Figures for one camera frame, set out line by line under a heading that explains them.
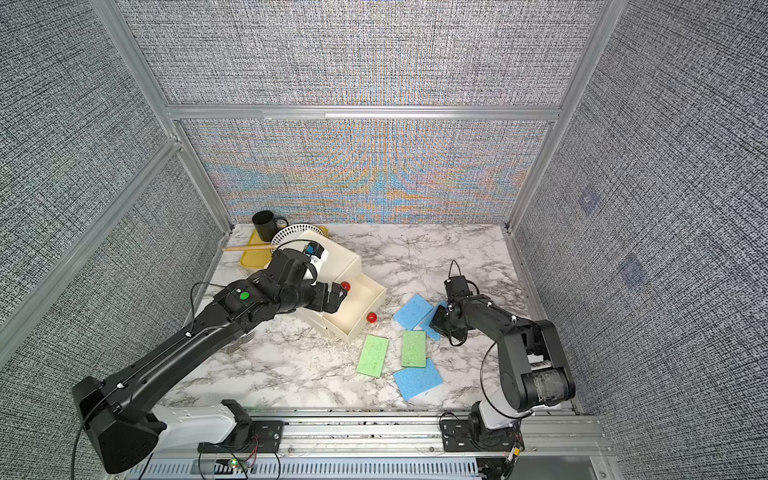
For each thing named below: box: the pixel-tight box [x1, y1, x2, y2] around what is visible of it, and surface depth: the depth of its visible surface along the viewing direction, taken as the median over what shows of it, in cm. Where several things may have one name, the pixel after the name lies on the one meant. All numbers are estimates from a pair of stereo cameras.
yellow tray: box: [240, 225, 329, 268], surface depth 112 cm
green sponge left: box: [356, 334, 389, 378], surface depth 87 cm
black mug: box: [252, 210, 289, 242], surface depth 116 cm
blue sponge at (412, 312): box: [393, 294, 433, 331], surface depth 96 cm
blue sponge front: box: [394, 358, 444, 401], surface depth 83 cm
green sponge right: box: [401, 330, 427, 368], surface depth 88 cm
